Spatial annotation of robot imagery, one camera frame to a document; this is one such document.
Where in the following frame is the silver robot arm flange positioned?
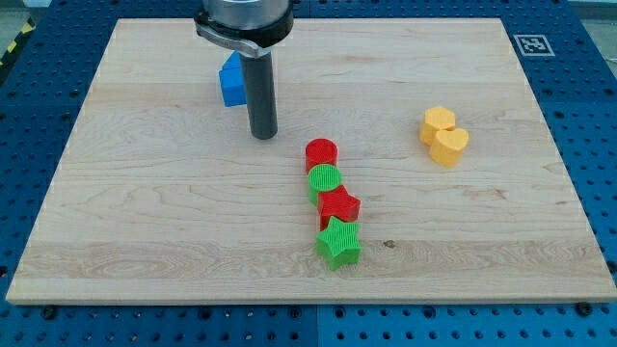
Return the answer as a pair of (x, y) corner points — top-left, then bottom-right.
(194, 0), (294, 59)

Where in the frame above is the green cylinder block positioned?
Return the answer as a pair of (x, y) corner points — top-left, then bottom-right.
(308, 164), (342, 205)

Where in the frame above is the red cylinder block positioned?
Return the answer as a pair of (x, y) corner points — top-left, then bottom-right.
(305, 138), (338, 174)

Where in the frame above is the red star block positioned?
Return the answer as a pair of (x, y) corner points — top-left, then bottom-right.
(317, 185), (361, 230)

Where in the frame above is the green star block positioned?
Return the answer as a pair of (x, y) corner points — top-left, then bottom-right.
(316, 217), (362, 271)

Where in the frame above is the wooden board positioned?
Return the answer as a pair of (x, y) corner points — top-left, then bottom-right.
(7, 18), (616, 306)

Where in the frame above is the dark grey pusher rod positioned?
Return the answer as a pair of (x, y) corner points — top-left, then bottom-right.
(240, 53), (278, 140)

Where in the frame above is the blue block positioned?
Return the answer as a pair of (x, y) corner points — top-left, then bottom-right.
(219, 52), (247, 107)

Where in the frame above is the yellow heart block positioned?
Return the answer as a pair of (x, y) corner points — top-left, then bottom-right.
(429, 128), (469, 168)

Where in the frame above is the yellow hexagon block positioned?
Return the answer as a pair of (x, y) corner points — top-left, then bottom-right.
(419, 106), (456, 146)

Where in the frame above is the white fiducial marker tag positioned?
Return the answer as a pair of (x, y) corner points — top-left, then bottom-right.
(514, 34), (554, 57)

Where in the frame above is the yellow black hazard tape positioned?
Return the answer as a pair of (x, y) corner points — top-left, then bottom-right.
(1, 17), (36, 68)

